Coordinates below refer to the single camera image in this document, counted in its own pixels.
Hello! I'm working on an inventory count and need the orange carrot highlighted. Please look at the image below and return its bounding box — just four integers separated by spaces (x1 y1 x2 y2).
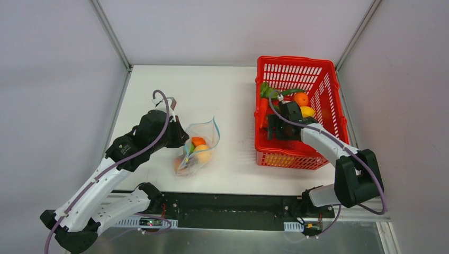
258 97 269 129

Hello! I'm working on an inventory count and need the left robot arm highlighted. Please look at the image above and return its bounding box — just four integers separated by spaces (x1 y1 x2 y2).
40 109 189 253

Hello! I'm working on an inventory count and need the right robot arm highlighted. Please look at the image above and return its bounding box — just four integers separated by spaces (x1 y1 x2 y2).
267 102 387 217

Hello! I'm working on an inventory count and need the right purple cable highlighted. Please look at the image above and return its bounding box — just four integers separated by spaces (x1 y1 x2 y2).
268 90 388 215

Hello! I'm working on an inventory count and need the yellow orange with leaf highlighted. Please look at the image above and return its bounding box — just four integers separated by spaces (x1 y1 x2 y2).
194 144 213 164

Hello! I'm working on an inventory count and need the red plastic basket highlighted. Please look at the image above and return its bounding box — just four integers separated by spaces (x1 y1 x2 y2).
254 56 349 170

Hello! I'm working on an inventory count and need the orange tangerine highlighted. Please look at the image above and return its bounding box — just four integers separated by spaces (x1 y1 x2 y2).
191 137 207 147

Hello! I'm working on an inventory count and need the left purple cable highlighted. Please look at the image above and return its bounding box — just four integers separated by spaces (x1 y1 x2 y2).
43 89 171 254

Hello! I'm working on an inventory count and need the yellow lemon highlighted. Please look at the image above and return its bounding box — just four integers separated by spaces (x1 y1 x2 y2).
300 106 316 118

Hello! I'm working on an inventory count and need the green lettuce leaf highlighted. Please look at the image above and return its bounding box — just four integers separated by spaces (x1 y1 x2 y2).
259 81 278 99

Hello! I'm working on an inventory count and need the purple cable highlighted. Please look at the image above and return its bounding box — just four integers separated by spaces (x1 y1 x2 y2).
268 90 388 215
43 89 171 254

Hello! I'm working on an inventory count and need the clear zip top bag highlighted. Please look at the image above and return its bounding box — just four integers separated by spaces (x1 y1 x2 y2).
174 119 221 176

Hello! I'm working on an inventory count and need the peach fruit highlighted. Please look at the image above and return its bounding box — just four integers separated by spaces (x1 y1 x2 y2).
173 157 186 174

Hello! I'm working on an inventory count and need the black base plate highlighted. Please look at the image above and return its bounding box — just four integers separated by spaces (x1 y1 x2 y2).
143 192 336 231

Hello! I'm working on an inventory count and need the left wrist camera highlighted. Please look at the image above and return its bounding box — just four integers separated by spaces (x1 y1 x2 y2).
152 97 177 118

